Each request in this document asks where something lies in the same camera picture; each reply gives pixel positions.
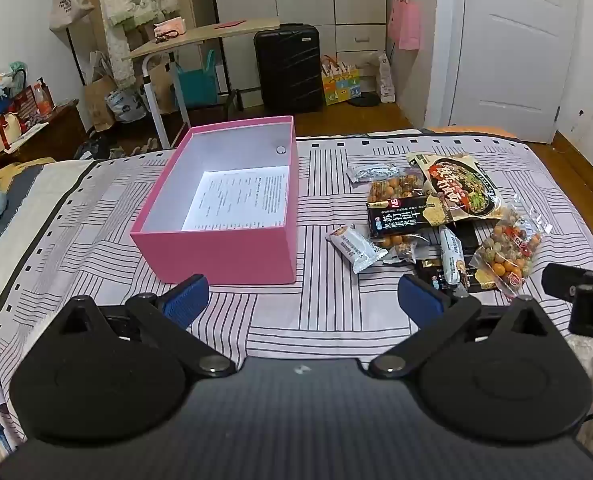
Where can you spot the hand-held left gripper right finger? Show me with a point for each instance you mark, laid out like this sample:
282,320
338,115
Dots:
421,302

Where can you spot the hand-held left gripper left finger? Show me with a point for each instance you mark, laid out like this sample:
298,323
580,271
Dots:
189,302

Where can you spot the dark cracker packet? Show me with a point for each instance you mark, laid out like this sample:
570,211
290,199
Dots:
434,275
401,217

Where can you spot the pink cardboard box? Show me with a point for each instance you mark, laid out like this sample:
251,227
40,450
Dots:
216,260

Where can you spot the white snack bar packet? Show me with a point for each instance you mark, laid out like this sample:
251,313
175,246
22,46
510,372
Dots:
451,257
354,249

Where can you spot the clear bag of coated nuts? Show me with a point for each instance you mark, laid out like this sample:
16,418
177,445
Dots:
401,247
508,250
396,187

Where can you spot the noodle packet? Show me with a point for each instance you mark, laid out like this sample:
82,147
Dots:
459,185

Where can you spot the grey snack packet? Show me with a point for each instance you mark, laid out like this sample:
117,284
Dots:
369,174

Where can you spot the printed paper sheet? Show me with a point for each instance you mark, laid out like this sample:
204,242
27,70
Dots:
236,200

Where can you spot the black plastic bag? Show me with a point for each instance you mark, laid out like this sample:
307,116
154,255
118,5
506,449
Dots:
94,145

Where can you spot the black round object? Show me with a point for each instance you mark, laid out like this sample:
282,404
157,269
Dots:
364,101

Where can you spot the white printed plastic bag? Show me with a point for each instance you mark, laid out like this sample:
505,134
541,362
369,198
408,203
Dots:
126,102

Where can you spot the brown wooden nightstand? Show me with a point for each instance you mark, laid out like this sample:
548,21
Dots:
61,130

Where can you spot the yellow pillow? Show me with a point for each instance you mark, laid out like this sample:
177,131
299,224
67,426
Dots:
21,166

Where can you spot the brown paper bag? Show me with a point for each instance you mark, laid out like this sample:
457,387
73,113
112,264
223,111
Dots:
99,105
161,85

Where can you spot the teal bag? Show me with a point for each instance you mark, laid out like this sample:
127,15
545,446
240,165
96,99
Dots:
196,85

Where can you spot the white door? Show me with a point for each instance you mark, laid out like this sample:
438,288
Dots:
516,60

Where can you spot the colourful gift bag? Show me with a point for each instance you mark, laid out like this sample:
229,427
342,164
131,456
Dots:
341,87

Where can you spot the orange bottle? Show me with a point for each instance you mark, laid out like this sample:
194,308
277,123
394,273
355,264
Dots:
42,99

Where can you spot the cream gift bag red ribbon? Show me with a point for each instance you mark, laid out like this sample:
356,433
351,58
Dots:
1,132

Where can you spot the black suitcase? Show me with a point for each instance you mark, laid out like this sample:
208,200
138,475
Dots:
289,67

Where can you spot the wooden side table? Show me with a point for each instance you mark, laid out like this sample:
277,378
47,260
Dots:
201,35

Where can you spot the pink tissue box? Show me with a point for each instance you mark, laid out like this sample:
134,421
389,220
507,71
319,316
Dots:
171,27

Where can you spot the pink hanging bag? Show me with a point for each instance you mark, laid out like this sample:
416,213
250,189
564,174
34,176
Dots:
405,25

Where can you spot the red booklet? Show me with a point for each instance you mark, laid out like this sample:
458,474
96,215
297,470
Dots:
230,23

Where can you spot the cream tote bag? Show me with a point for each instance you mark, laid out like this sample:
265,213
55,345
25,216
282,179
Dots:
69,5

